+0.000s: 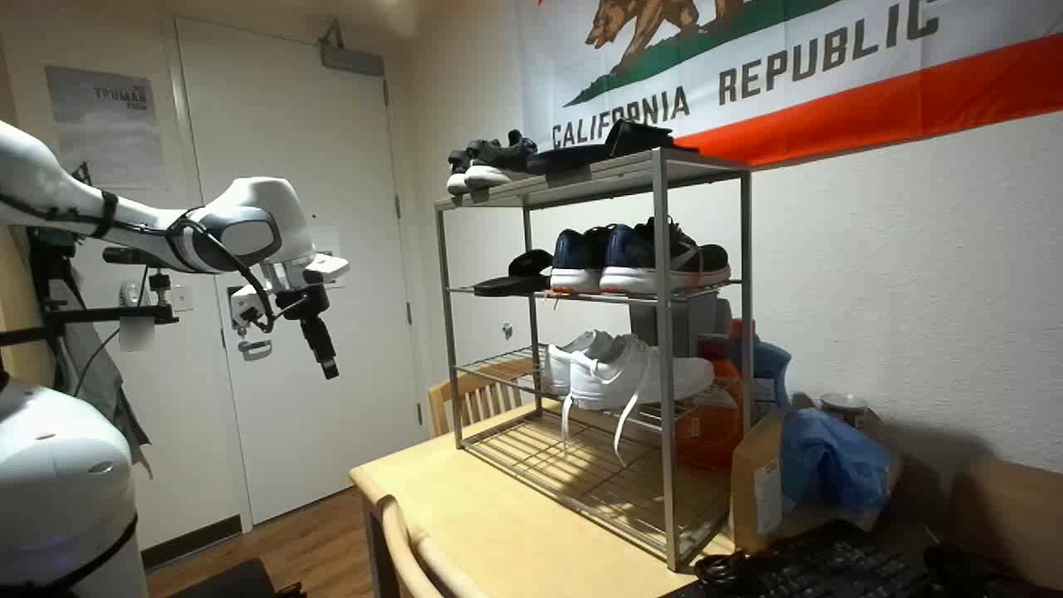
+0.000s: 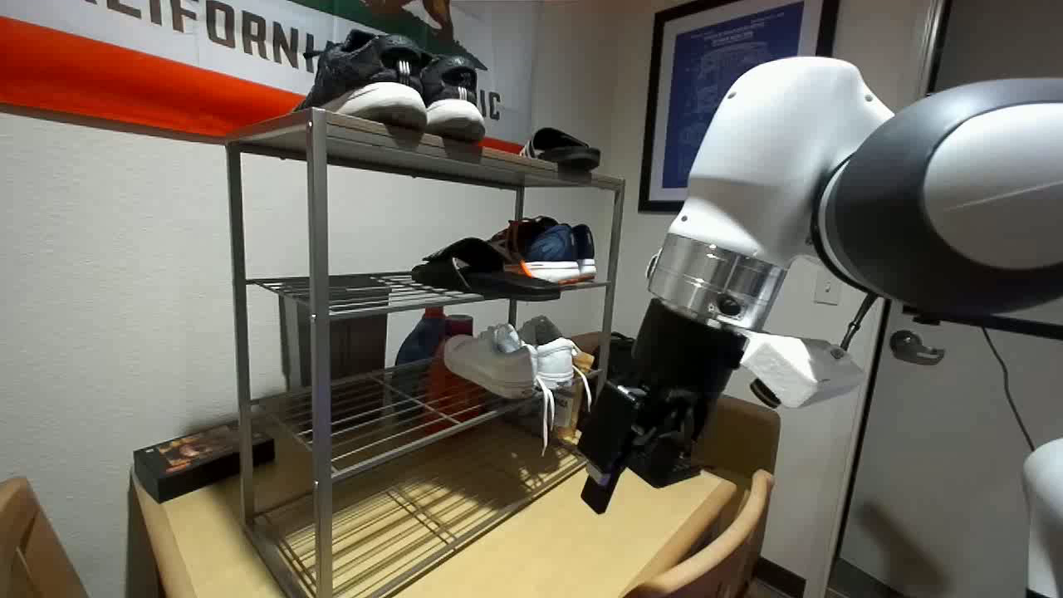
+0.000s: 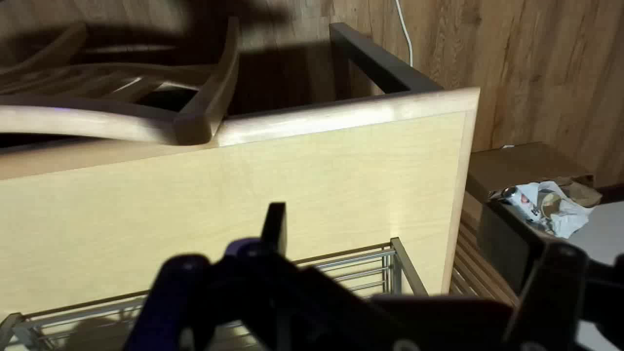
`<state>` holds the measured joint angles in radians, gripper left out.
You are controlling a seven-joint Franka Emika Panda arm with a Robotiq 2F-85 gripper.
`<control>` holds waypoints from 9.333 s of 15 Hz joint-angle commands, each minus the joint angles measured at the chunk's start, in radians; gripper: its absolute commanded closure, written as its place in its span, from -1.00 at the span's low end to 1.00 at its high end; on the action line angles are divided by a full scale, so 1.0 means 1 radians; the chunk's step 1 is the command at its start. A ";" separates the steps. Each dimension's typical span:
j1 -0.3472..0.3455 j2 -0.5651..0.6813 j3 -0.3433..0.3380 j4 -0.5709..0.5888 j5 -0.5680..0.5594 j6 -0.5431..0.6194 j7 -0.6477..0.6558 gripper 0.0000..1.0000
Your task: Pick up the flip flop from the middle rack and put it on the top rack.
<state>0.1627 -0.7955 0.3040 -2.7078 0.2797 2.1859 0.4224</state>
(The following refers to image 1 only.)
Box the door lever handle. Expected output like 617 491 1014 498
227 287 272 364

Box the black camera on stand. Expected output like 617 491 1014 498
0 247 179 347

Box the navy sneaker near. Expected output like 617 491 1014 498
599 219 729 297

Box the black keyboard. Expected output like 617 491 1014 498
673 521 1063 598

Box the navy sneaker far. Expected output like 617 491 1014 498
550 226 612 293

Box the navy sneaker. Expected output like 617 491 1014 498
599 219 729 297
550 226 612 293

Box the white door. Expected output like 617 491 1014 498
170 14 429 528

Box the wooden chair front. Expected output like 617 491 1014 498
369 494 485 598

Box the black white sneaker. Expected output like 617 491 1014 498
446 142 478 198
464 129 538 185

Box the black white sneaker near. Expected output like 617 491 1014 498
464 129 538 185

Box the grey metal shoe rack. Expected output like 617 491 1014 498
434 146 753 569

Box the California Republic flag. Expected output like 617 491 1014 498
516 0 1063 168

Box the brown cardboard box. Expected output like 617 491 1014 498
729 414 899 552

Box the wooden chair behind rack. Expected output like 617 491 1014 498
425 359 532 436

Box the blue cloth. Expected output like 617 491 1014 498
779 410 893 513

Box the black white sneaker far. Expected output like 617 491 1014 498
446 142 478 198

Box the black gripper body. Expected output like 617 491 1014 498
274 287 340 378

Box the orange detergent bottle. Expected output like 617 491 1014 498
679 359 744 469

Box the paper notice on door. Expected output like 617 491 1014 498
45 66 161 185

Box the black flip flop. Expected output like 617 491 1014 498
529 119 671 172
476 249 550 297

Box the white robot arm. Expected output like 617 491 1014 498
0 122 347 378

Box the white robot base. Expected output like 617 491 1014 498
0 383 147 598

